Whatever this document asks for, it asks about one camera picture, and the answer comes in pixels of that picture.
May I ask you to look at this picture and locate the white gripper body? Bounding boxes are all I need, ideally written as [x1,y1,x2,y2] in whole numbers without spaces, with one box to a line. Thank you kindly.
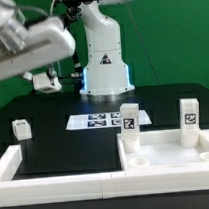
[0,16,76,81]

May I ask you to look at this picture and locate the white square tabletop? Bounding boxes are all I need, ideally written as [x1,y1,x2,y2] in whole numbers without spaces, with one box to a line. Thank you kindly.
[117,129,209,170]

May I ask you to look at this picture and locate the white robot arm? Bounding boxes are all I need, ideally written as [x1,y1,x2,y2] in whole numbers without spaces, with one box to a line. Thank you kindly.
[0,0,135,100]

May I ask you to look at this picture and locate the white sheet with AprilTags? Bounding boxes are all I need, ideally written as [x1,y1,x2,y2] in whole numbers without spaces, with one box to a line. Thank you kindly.
[64,109,153,131]

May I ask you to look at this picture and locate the white U-shaped obstacle fence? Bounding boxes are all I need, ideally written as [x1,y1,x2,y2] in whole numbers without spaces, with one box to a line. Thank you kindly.
[0,145,209,207]

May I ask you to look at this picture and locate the black cable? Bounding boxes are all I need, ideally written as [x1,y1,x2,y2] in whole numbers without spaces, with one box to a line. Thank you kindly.
[58,72,84,83]

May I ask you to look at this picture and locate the grey braided robot cable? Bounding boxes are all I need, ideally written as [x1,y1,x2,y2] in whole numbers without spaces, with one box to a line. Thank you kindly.
[0,0,51,23]

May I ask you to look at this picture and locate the white cable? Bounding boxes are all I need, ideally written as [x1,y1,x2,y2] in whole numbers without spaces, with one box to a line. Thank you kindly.
[48,0,67,78]

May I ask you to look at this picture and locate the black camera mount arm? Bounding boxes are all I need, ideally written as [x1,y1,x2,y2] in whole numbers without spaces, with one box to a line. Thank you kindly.
[59,0,111,79]

